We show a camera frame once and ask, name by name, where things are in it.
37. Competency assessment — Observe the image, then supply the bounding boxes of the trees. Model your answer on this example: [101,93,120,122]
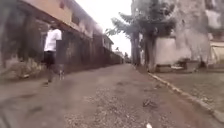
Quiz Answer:
[104,0,178,68]

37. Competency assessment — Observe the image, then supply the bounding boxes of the reddish brown paved lane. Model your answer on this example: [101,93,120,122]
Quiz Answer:
[0,63,224,128]

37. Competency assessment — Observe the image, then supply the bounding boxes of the person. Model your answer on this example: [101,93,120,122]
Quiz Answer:
[41,22,65,84]

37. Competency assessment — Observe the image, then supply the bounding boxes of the peach building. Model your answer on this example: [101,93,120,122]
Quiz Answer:
[23,0,114,51]

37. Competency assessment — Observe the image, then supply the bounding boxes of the concrete kerb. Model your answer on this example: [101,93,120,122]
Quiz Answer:
[146,70,224,124]

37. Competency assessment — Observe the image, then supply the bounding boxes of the stained grey building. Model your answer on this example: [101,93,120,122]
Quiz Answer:
[173,0,224,73]

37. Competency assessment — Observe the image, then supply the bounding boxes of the littered dirt strip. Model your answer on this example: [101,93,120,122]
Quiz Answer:
[154,69,224,114]

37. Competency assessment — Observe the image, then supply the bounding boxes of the dark compound wall with gate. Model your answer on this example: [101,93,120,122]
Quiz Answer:
[0,0,124,81]

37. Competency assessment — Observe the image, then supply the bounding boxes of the white wall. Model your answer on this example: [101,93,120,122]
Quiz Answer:
[153,36,178,66]

